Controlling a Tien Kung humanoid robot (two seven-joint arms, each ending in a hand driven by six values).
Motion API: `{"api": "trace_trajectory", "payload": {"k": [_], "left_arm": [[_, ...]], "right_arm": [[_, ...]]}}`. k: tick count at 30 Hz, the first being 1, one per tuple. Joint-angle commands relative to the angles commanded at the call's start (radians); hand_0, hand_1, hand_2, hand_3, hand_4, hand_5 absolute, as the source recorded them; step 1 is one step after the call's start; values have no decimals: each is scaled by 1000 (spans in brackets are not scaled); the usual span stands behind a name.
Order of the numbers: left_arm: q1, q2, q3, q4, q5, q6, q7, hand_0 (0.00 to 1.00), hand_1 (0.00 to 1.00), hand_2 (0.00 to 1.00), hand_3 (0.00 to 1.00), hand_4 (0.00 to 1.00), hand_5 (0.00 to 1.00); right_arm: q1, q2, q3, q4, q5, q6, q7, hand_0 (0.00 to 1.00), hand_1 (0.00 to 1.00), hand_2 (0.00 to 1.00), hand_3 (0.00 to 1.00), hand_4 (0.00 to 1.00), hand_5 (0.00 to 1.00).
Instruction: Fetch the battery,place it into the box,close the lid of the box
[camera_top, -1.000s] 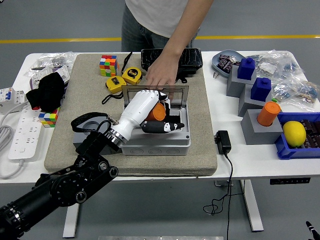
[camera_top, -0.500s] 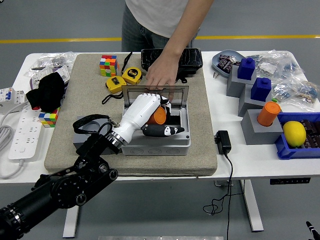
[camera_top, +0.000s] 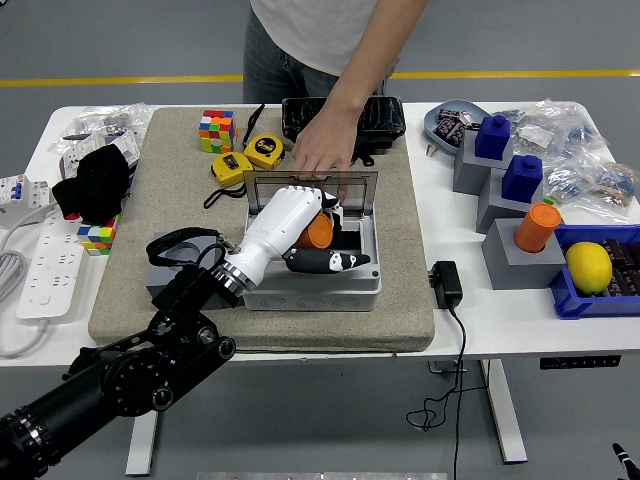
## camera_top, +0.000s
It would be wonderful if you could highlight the white circuit breaker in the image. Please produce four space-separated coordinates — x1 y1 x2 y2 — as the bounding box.
0 173 56 211

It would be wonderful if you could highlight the yellow tape measure with strap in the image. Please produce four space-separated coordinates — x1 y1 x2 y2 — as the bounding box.
203 152 255 210

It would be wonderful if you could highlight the dark brown component pile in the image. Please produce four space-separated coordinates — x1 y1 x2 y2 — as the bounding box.
599 238 640 300

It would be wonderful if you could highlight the person's left hand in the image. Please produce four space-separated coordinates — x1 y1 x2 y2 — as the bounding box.
290 105 362 201

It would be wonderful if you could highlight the black power adapter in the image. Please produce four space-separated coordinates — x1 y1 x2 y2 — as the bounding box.
428 260 465 310

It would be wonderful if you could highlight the blue plastic bin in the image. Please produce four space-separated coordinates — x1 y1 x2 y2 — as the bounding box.
548 223 640 321

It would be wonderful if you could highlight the yellow lemon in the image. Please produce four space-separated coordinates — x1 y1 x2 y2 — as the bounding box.
565 241 614 295

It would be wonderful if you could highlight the person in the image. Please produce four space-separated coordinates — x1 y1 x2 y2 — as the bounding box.
242 0 431 105

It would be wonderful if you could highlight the blue-grey dish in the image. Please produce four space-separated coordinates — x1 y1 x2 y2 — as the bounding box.
423 99 494 157

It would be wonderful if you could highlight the grey box with clear lid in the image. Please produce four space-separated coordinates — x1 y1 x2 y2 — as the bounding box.
241 169 383 312

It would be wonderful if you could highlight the grey-brown mat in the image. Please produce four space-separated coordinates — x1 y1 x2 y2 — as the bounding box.
87 105 436 355

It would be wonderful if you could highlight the small colourful puzzle cube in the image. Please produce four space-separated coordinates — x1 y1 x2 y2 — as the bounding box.
76 214 123 257

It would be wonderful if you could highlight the yellow tape measure black label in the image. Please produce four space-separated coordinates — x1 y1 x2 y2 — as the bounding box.
243 133 287 173

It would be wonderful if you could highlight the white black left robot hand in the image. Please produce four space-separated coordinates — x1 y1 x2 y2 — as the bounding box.
232 185 372 291

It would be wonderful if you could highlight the black plastic tray device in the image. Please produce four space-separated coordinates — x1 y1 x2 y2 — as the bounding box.
281 95 407 169

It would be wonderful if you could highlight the black adapter cord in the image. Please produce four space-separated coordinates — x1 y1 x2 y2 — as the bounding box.
405 298 489 480

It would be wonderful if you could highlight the grey cable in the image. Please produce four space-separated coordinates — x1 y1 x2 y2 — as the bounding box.
0 249 29 306

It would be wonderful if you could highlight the orange cylinder battery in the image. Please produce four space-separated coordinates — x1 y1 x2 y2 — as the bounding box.
292 212 335 250
513 202 563 254

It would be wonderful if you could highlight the clear plastic parts bag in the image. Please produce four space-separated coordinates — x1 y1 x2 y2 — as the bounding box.
47 102 156 156

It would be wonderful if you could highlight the white power strip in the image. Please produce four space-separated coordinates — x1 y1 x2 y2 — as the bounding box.
16 214 86 321

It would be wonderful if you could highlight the large colourful puzzle cube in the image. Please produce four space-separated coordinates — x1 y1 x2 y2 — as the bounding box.
198 109 239 154

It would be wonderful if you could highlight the grey block holder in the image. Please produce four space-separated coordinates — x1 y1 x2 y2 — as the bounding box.
452 129 515 195
475 167 545 235
481 218 569 291

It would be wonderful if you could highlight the black cloth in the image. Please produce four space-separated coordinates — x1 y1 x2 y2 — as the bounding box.
51 144 132 225

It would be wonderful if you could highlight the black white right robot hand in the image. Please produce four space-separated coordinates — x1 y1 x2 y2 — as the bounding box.
612 442 639 480

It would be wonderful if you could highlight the white table leg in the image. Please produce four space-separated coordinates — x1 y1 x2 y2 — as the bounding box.
124 409 161 476
479 358 529 465

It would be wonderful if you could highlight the blue block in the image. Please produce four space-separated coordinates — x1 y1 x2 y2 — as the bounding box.
501 154 545 205
474 114 512 162

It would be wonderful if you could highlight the white purple package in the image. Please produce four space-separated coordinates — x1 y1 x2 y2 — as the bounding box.
58 132 142 180

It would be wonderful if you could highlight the grey block with round hole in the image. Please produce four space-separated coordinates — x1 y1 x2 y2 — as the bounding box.
144 230 236 311

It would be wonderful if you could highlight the black table control panel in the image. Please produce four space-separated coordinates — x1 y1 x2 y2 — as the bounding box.
538 354 623 371

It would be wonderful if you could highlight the clear bag of small parts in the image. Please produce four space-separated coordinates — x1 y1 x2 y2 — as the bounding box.
543 149 640 224
502 99 610 162

